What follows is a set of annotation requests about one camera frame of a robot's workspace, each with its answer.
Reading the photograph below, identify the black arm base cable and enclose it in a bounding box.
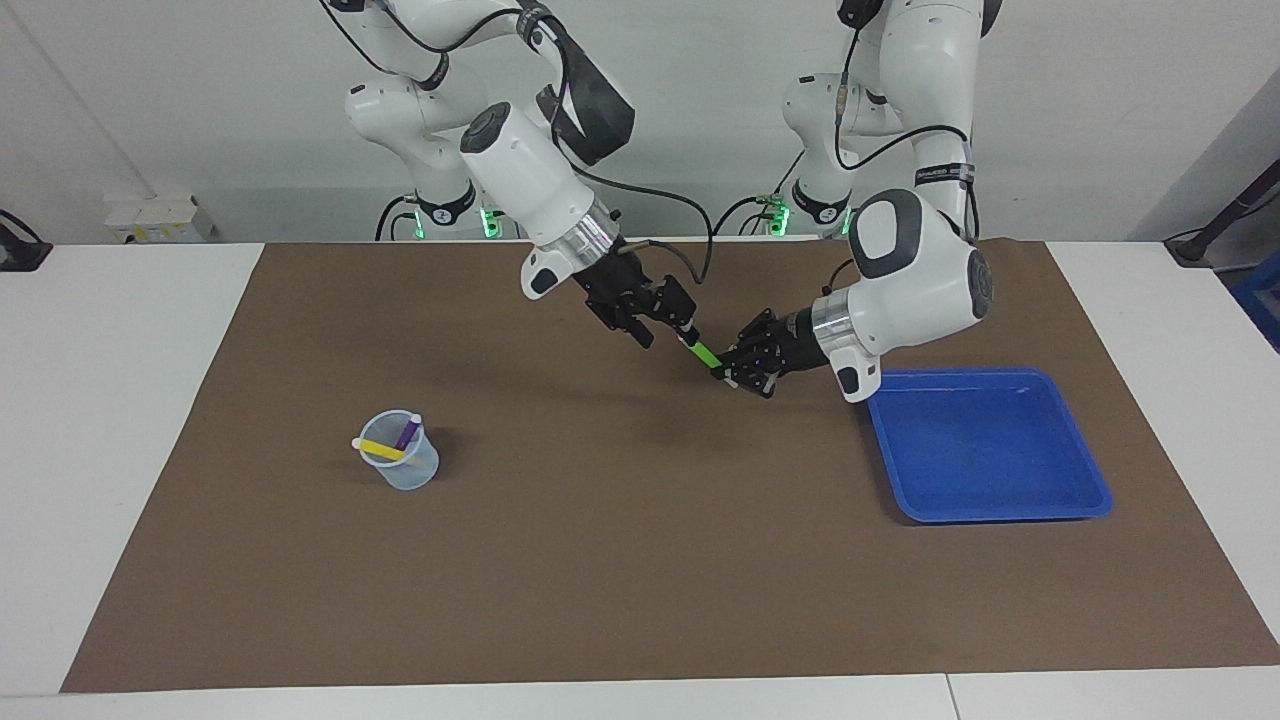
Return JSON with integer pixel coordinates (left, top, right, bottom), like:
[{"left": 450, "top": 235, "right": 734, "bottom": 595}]
[
  {"left": 376, "top": 193, "right": 421, "bottom": 241},
  {"left": 712, "top": 150, "right": 806, "bottom": 237}
]

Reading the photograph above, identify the blue plastic tray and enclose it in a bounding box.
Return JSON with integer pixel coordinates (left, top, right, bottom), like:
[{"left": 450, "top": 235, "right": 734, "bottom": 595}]
[{"left": 863, "top": 367, "right": 1114, "bottom": 525}]

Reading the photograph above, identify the brown table mat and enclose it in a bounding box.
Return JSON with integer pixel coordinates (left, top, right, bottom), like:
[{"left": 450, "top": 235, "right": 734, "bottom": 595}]
[{"left": 60, "top": 237, "right": 1280, "bottom": 694}]

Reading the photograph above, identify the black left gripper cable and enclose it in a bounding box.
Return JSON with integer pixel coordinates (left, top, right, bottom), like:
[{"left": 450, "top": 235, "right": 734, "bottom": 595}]
[{"left": 825, "top": 0, "right": 981, "bottom": 296}]

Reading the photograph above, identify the green marker pen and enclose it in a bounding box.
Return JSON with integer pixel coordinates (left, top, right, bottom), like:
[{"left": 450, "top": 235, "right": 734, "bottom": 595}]
[{"left": 682, "top": 335, "right": 725, "bottom": 379}]

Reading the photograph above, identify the translucent plastic cup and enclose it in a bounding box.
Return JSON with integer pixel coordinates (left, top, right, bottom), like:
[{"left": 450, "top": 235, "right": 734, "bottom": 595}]
[{"left": 358, "top": 409, "right": 441, "bottom": 491}]

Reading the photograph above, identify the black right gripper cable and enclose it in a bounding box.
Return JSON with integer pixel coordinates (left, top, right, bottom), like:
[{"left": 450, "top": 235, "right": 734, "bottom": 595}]
[{"left": 320, "top": 0, "right": 713, "bottom": 286}]

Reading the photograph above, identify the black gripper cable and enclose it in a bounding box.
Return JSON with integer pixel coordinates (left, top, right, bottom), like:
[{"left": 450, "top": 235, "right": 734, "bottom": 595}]
[
  {"left": 320, "top": 0, "right": 713, "bottom": 286},
  {"left": 825, "top": 0, "right": 981, "bottom": 296}
]

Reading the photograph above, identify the blue crate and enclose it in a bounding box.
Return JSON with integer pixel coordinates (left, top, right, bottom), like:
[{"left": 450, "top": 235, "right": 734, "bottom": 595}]
[{"left": 1230, "top": 250, "right": 1280, "bottom": 351}]

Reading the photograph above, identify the white wall power box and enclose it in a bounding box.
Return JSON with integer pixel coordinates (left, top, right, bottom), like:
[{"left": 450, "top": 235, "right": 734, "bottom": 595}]
[{"left": 105, "top": 195, "right": 216, "bottom": 244}]

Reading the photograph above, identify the black table clamp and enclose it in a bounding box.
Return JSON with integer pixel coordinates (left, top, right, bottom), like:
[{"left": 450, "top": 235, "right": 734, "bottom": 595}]
[{"left": 0, "top": 210, "right": 53, "bottom": 272}]

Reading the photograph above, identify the black camera stand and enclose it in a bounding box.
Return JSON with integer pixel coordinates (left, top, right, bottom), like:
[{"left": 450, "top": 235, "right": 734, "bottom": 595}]
[{"left": 1165, "top": 160, "right": 1280, "bottom": 267}]

